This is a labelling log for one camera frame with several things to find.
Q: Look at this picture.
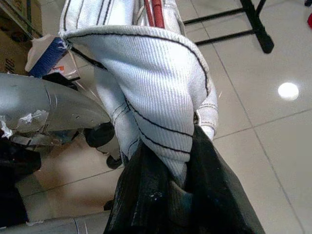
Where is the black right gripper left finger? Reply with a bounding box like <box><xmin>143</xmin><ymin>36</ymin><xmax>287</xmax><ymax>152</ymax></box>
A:
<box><xmin>103</xmin><ymin>142</ymin><xmax>193</xmax><ymax>234</ymax></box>

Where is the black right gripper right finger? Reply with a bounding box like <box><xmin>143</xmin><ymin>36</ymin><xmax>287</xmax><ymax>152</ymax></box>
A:
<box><xmin>187</xmin><ymin>125</ymin><xmax>266</xmax><ymax>234</ymax></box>

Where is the dark red plastic hanger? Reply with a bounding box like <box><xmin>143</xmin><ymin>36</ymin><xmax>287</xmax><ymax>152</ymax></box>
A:
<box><xmin>143</xmin><ymin>0</ymin><xmax>167</xmax><ymax>29</ymax></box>

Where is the grey robot left leg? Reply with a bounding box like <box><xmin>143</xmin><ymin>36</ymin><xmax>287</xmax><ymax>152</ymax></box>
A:
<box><xmin>0</xmin><ymin>72</ymin><xmax>122</xmax><ymax>169</ymax></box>

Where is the black plastic bag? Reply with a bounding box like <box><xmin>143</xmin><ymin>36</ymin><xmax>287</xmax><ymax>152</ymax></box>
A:
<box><xmin>0</xmin><ymin>140</ymin><xmax>42</xmax><ymax>229</ymax></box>

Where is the silver black clothes rack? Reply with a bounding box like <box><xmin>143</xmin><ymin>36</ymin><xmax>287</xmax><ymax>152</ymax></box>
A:
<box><xmin>182</xmin><ymin>0</ymin><xmax>275</xmax><ymax>54</ymax></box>

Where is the blue white plastic bag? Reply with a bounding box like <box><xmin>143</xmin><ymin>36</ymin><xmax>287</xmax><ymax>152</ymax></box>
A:
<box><xmin>25</xmin><ymin>35</ymin><xmax>81</xmax><ymax>80</ymax></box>

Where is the brown cardboard box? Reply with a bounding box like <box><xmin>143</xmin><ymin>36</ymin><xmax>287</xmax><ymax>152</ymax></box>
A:
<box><xmin>0</xmin><ymin>0</ymin><xmax>43</xmax><ymax>76</ymax></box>

